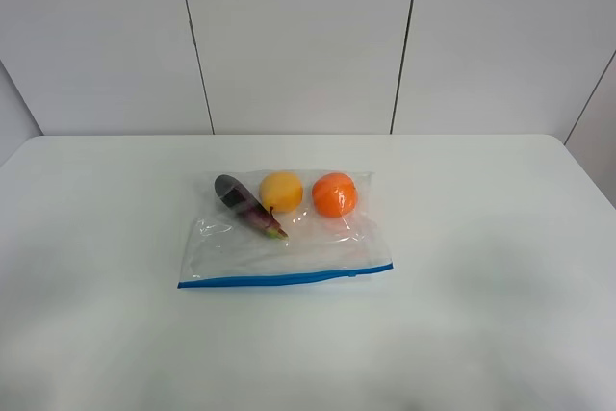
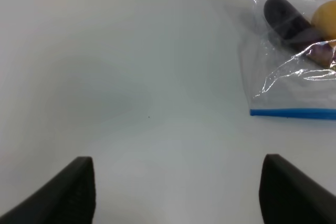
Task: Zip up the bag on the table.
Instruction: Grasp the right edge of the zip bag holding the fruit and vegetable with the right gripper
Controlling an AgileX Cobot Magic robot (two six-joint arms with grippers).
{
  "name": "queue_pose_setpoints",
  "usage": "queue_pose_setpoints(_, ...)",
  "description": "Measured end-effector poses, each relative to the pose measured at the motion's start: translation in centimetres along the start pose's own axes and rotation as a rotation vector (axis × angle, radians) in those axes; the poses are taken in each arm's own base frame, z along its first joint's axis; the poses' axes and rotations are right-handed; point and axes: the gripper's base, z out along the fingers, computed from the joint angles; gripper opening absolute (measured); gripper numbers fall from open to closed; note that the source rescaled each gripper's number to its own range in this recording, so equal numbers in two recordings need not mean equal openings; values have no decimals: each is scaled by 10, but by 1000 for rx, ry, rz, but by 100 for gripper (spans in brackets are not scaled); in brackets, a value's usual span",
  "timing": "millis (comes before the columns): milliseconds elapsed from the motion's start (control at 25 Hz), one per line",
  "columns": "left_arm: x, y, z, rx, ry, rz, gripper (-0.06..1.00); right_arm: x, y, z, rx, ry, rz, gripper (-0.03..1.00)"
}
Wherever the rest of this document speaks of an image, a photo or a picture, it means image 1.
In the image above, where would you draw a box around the yellow toy pear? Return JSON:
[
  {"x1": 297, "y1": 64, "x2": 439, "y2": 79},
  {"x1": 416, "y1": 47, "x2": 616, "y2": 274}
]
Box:
[{"x1": 259, "y1": 171, "x2": 303, "y2": 214}]

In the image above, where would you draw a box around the purple toy eggplant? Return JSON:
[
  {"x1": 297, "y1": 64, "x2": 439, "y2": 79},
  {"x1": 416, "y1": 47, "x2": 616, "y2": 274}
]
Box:
[{"x1": 214, "y1": 174, "x2": 288, "y2": 240}]

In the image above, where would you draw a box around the orange toy tangerine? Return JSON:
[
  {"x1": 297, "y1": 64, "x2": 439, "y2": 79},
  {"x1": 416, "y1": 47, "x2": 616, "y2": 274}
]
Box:
[{"x1": 312, "y1": 172, "x2": 358, "y2": 218}]

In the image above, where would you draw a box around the clear zip bag blue zipper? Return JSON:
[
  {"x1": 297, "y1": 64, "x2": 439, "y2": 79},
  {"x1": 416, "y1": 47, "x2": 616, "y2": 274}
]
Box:
[{"x1": 178, "y1": 170, "x2": 394, "y2": 289}]

